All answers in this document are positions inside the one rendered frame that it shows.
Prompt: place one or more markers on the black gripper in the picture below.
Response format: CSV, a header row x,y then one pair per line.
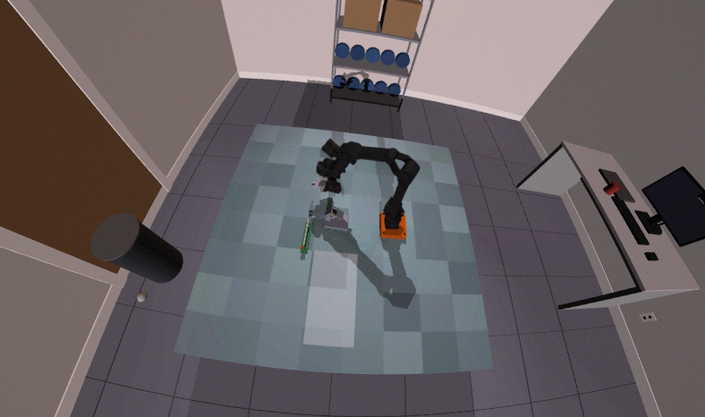
x,y
333,185

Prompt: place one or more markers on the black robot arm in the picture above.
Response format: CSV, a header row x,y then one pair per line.
x,y
350,152

